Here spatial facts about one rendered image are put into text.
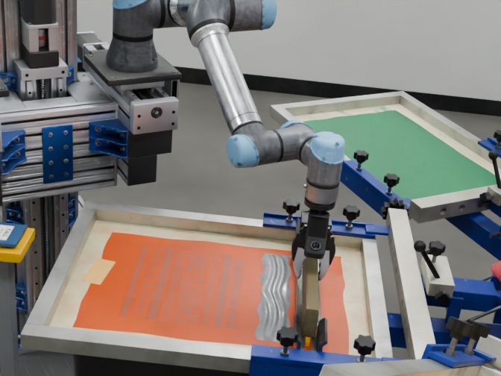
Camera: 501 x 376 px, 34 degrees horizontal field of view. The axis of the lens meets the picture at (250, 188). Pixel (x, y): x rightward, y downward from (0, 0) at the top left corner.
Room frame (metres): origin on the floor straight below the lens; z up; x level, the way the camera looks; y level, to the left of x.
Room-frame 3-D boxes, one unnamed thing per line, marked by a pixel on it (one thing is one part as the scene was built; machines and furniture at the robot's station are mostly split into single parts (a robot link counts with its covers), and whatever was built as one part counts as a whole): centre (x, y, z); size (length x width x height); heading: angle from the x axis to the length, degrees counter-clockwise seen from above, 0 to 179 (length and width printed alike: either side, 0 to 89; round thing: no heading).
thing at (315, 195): (1.67, -0.16, 1.24); 0.08 x 0.08 x 0.05
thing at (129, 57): (2.31, 0.38, 1.31); 0.15 x 0.15 x 0.10
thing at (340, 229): (1.93, -0.19, 0.97); 0.30 x 0.05 x 0.07; 89
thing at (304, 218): (1.68, -0.16, 1.16); 0.09 x 0.08 x 0.12; 179
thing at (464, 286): (1.65, -0.51, 1.02); 0.17 x 0.06 x 0.05; 89
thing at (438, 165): (2.43, -0.56, 1.05); 1.08 x 0.61 x 0.23; 29
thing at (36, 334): (1.66, 0.05, 0.97); 0.79 x 0.58 x 0.04; 89
